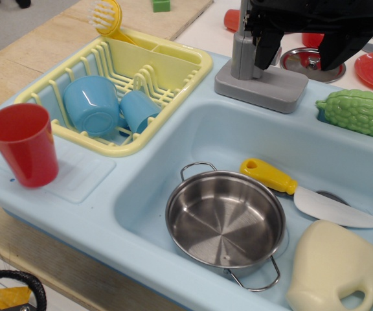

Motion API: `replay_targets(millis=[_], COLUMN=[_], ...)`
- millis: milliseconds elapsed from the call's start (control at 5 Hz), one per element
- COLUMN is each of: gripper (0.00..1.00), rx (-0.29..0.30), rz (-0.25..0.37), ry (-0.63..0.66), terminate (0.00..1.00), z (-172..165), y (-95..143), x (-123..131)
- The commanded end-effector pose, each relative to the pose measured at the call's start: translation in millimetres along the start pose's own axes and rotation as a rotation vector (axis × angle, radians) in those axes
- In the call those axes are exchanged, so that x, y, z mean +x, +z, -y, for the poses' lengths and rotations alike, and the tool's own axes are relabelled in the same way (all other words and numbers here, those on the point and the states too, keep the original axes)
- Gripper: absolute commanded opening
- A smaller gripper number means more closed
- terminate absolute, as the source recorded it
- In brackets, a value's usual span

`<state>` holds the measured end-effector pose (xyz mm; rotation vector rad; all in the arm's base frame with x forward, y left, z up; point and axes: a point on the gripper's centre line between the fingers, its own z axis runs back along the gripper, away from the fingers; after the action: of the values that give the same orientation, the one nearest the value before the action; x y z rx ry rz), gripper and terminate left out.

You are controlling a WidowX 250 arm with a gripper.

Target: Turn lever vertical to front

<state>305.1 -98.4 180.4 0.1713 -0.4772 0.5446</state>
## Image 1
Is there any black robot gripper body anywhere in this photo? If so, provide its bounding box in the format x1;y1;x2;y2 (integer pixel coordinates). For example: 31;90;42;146
247;0;373;38

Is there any black cable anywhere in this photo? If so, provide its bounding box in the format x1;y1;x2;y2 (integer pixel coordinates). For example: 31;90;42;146
0;270;47;311

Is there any red cup behind gripper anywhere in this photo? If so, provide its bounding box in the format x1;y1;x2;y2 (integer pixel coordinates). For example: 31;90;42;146
302;33;324;49

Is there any red plastic cup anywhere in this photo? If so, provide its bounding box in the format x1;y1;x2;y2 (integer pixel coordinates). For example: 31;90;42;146
0;103;59;188

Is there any red cup behind faucet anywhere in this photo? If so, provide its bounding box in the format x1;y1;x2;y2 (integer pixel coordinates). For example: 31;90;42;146
223;9;240;32

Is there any yellow tape piece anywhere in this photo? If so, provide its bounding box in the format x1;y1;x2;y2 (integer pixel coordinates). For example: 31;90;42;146
0;286;32;310

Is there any grey toy faucet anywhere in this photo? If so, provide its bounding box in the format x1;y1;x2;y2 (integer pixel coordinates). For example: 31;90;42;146
214;0;310;114

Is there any yellow handled toy knife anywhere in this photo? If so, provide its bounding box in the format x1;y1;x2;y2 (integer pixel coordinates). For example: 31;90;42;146
240;158;373;229

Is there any light blue toy sink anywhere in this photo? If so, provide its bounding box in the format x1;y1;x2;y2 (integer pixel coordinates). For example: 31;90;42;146
0;49;373;310

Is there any yellow dish rack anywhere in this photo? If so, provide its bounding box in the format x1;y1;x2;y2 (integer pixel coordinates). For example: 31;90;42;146
14;30;212;157

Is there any large blue plastic cup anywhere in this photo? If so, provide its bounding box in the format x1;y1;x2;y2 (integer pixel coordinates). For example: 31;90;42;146
63;76;120;137

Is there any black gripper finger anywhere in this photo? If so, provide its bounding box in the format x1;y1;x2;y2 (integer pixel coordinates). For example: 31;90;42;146
254;29;284;70
319;32;373;71

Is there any cream plastic jug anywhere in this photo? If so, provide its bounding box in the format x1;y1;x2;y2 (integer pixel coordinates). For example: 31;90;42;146
286;220;373;310

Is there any green block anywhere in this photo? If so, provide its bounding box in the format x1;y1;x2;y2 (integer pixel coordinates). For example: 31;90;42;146
152;0;171;13

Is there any green toy bitter gourd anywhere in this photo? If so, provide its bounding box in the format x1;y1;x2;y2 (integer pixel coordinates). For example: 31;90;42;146
315;89;373;137

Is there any small blue plastic cup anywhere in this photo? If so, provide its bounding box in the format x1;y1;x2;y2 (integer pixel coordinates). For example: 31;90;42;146
120;90;161;133

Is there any steel pot lid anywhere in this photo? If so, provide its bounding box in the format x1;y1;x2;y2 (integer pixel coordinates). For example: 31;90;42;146
280;47;346;83

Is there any yellow dish brush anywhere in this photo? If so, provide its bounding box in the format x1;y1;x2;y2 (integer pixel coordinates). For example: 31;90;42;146
88;0;135;45

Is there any stainless steel pot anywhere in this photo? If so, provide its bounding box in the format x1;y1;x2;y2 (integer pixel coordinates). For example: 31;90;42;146
165;163;286;292

